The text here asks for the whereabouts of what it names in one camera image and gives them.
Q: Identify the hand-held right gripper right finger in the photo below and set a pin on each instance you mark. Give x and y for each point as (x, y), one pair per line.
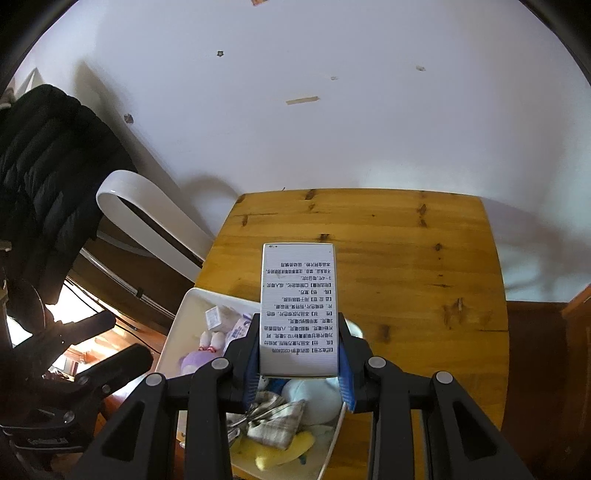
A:
(346, 383)

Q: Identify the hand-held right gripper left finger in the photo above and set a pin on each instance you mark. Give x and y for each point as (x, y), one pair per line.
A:
(251, 369)

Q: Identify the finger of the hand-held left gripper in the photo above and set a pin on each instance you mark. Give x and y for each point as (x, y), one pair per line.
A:
(78, 332)
(115, 369)

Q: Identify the white blue plush toy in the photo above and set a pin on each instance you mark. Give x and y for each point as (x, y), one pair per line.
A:
(309, 397)

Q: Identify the pink tissue packet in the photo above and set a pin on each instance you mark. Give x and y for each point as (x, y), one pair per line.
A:
(238, 327)

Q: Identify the plaid bow tie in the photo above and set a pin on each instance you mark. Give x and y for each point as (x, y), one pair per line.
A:
(277, 424)

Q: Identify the small white box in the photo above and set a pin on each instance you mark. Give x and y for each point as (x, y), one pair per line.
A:
(214, 318)
(298, 300)

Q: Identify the white plastic tray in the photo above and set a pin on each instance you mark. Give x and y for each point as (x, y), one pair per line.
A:
(194, 314)

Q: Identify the yellow plush toy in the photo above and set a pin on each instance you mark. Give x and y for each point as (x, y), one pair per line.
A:
(277, 454)

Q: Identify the purple plush toy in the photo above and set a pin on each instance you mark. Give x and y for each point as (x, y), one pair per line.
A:
(198, 360)

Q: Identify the thin metal rod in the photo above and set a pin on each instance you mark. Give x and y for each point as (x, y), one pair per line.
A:
(115, 277)

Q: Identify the white curved chair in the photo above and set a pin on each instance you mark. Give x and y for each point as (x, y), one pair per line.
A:
(152, 207)

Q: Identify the black padded jacket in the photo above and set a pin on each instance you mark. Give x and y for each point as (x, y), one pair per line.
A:
(60, 161)

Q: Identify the brown wooden cabinet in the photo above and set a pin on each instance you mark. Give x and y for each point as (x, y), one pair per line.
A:
(577, 346)

